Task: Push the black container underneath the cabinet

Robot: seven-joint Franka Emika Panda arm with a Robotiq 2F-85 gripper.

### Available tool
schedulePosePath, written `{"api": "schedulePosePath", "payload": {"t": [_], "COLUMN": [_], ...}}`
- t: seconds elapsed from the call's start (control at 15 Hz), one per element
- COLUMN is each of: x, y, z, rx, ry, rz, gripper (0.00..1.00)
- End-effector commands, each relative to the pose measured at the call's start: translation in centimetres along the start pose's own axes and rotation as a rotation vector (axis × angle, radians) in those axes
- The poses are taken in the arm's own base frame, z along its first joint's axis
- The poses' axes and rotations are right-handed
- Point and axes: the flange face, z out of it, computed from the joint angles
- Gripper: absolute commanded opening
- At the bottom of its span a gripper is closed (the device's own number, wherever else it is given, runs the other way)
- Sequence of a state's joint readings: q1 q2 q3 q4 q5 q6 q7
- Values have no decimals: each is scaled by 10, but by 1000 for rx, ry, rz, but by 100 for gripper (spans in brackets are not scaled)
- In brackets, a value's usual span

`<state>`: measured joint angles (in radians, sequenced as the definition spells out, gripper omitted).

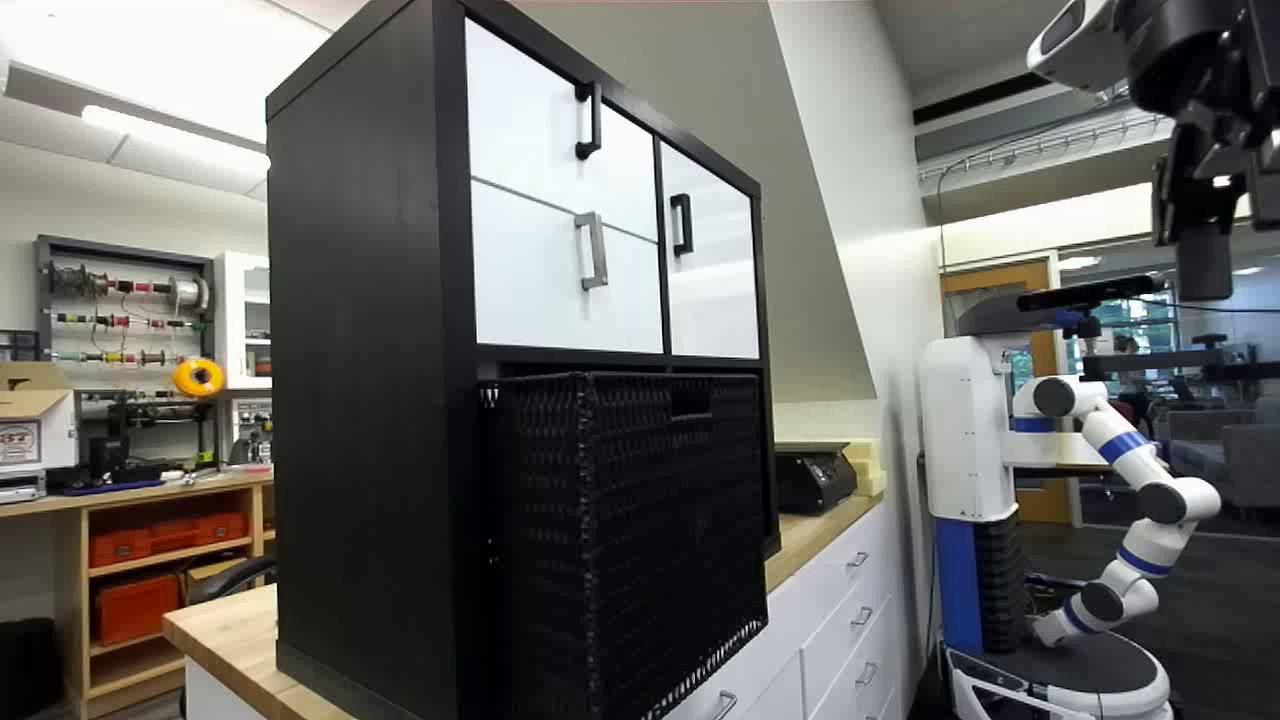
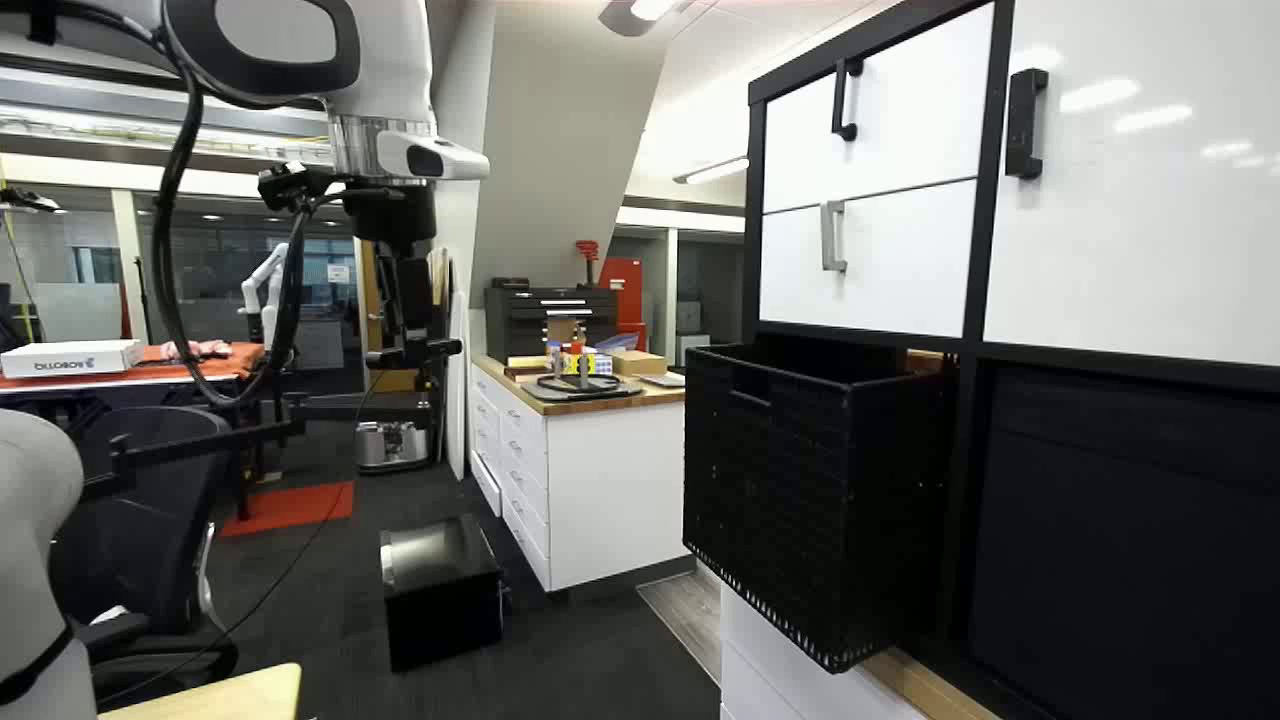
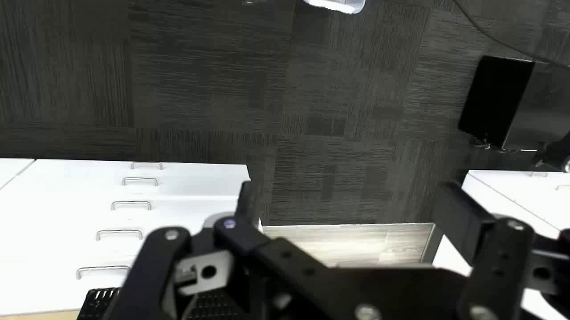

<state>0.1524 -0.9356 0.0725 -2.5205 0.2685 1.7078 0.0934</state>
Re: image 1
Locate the white cabinet door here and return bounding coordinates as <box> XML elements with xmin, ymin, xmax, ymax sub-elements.
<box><xmin>657</xmin><ymin>134</ymin><xmax>764</xmax><ymax>363</ymax></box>

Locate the yellow spool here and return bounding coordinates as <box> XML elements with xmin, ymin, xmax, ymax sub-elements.
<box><xmin>168</xmin><ymin>353</ymin><xmax>233</xmax><ymax>409</ymax></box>

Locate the wooden workbench with shelves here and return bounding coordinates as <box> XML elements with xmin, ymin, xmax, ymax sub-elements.
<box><xmin>0</xmin><ymin>464</ymin><xmax>280</xmax><ymax>720</ymax></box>

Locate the black device on counter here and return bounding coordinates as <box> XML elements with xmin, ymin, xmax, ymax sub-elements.
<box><xmin>771</xmin><ymin>443</ymin><xmax>866</xmax><ymax>519</ymax></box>

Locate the black cabinet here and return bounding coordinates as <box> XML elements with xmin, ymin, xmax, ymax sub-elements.
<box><xmin>264</xmin><ymin>0</ymin><xmax>785</xmax><ymax>720</ymax></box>

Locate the white machine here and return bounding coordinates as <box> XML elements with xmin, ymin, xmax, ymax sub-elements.
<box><xmin>0</xmin><ymin>383</ymin><xmax>85</xmax><ymax>506</ymax></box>

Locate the black woven container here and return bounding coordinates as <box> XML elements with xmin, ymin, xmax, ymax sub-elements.
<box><xmin>479</xmin><ymin>366</ymin><xmax>776</xmax><ymax>720</ymax></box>

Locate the black bench machine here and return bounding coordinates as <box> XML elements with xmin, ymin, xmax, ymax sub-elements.
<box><xmin>72</xmin><ymin>387</ymin><xmax>223</xmax><ymax>490</ymax></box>

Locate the white counter drawer front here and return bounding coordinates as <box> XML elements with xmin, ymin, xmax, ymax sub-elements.
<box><xmin>797</xmin><ymin>503</ymin><xmax>897</xmax><ymax>640</ymax></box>
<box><xmin>802</xmin><ymin>568</ymin><xmax>899</xmax><ymax>695</ymax></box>
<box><xmin>804</xmin><ymin>629</ymin><xmax>907</xmax><ymax>720</ymax></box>
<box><xmin>657</xmin><ymin>585</ymin><xmax>809</xmax><ymax>720</ymax></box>

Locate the small red storage bin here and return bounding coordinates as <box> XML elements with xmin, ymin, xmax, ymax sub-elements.
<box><xmin>90</xmin><ymin>568</ymin><xmax>189</xmax><ymax>650</ymax></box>

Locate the white drawer with silver handle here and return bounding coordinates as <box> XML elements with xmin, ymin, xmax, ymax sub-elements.
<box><xmin>469</xmin><ymin>175</ymin><xmax>667</xmax><ymax>361</ymax></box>

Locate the long red storage bin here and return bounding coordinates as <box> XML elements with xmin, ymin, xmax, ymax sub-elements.
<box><xmin>90</xmin><ymin>506</ymin><xmax>257</xmax><ymax>573</ymax></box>

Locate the silver cabinet drawer handle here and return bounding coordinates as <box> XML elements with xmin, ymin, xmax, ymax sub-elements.
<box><xmin>572</xmin><ymin>209</ymin><xmax>614</xmax><ymax>295</ymax></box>

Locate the black drawer handle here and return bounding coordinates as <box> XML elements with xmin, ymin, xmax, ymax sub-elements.
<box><xmin>572</xmin><ymin>79</ymin><xmax>607</xmax><ymax>164</ymax></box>

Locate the black bin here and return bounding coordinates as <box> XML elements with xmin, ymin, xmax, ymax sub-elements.
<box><xmin>0</xmin><ymin>610</ymin><xmax>67</xmax><ymax>720</ymax></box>

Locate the grey tool rack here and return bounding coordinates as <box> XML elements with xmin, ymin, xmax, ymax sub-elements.
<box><xmin>34</xmin><ymin>232</ymin><xmax>223</xmax><ymax>393</ymax></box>

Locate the white counter with wood top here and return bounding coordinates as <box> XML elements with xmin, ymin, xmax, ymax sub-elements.
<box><xmin>161</xmin><ymin>443</ymin><xmax>911</xmax><ymax>720</ymax></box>

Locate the white wall cabinet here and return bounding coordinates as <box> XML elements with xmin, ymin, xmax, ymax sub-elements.
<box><xmin>214</xmin><ymin>247</ymin><xmax>280</xmax><ymax>394</ymax></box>

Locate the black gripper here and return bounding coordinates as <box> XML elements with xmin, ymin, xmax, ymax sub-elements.
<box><xmin>1151</xmin><ymin>104</ymin><xmax>1256</xmax><ymax>303</ymax></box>

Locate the white and blue mobile robot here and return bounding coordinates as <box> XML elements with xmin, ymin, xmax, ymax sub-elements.
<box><xmin>918</xmin><ymin>272</ymin><xmax>1180</xmax><ymax>720</ymax></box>

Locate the black door handle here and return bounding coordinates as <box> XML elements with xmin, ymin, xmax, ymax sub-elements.
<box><xmin>664</xmin><ymin>188</ymin><xmax>699</xmax><ymax>259</ymax></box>

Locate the white drawer with black handle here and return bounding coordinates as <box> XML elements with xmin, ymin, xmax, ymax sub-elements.
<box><xmin>459</xmin><ymin>14</ymin><xmax>664</xmax><ymax>245</ymax></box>

